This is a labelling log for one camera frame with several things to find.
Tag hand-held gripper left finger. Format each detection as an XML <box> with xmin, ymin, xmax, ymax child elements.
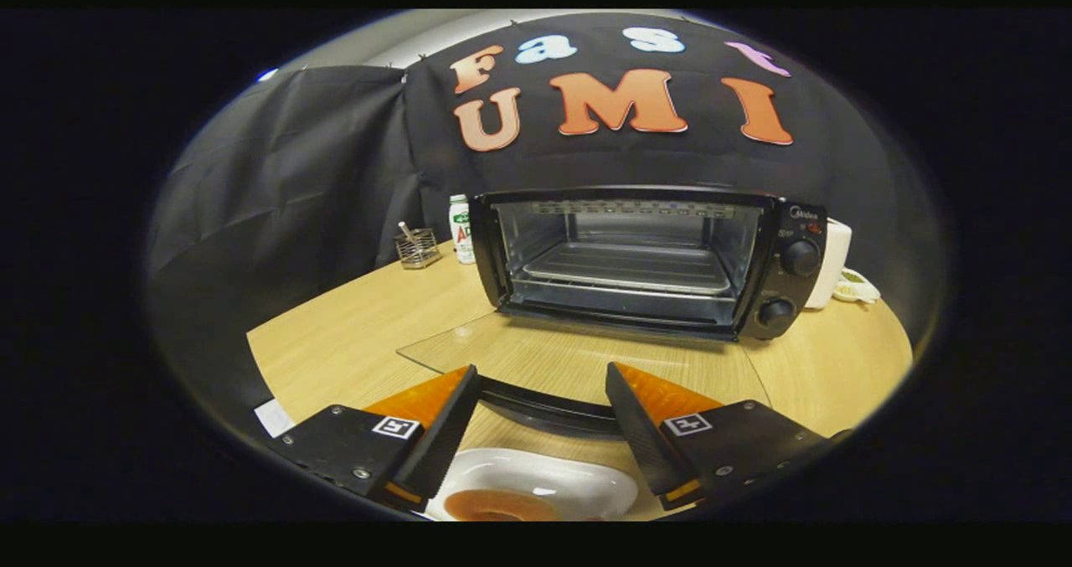
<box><xmin>268</xmin><ymin>364</ymin><xmax>484</xmax><ymax>510</ymax></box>

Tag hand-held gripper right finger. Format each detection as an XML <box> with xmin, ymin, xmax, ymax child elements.
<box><xmin>605</xmin><ymin>362</ymin><xmax>855</xmax><ymax>511</ymax></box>

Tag brown glazed donut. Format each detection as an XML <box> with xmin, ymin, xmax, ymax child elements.
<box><xmin>444</xmin><ymin>489</ymin><xmax>559</xmax><ymax>522</ymax></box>

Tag black toaster oven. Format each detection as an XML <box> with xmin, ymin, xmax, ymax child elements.
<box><xmin>396</xmin><ymin>186</ymin><xmax>830</xmax><ymax>441</ymax></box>

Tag white oval plate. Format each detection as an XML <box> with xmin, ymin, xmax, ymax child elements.
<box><xmin>425</xmin><ymin>448</ymin><xmax>640</xmax><ymax>522</ymax></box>

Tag white paper slip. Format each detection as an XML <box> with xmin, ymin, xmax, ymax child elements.
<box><xmin>254</xmin><ymin>399</ymin><xmax>296</xmax><ymax>439</ymax></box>

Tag white drink bottle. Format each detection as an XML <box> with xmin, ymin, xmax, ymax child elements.
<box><xmin>448</xmin><ymin>194</ymin><xmax>477</xmax><ymax>265</ymax></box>

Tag white kitchen appliance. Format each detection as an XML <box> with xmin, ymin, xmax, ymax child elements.
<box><xmin>804</xmin><ymin>218</ymin><xmax>853</xmax><ymax>310</ymax></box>

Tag small white dish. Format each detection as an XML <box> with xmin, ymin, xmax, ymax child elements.
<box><xmin>833</xmin><ymin>267</ymin><xmax>883</xmax><ymax>305</ymax></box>

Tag wire mesh basket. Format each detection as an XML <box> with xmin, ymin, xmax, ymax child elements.
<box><xmin>394</xmin><ymin>221</ymin><xmax>443</xmax><ymax>270</ymax></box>

